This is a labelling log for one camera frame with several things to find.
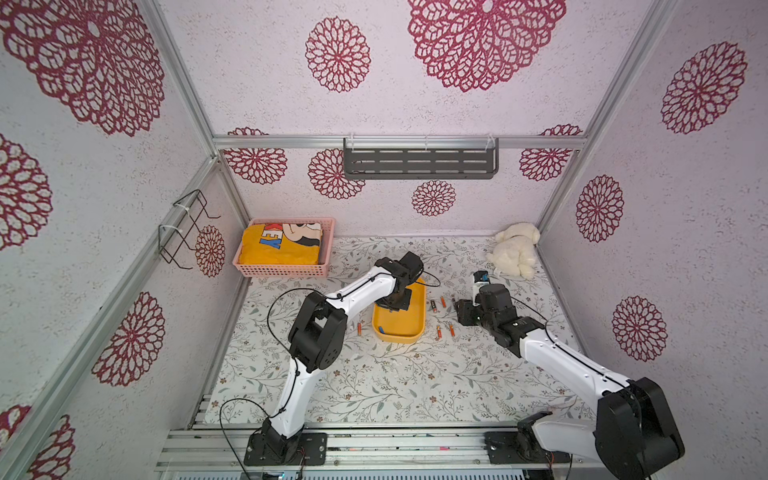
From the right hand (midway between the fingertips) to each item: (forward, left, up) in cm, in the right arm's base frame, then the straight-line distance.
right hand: (461, 300), depth 87 cm
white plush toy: (+22, -21, -3) cm, 31 cm away
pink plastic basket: (+16, +56, -7) cm, 59 cm away
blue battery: (-4, +24, -11) cm, 27 cm away
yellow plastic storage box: (-2, +17, -12) cm, 21 cm away
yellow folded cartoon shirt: (+27, +56, -4) cm, 62 cm away
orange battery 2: (-4, +31, -12) cm, 33 cm away
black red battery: (+5, +6, -12) cm, 14 cm away
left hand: (+2, +20, -6) cm, 21 cm away
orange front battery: (-4, +1, -12) cm, 13 cm away
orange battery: (+7, +3, -13) cm, 15 cm away
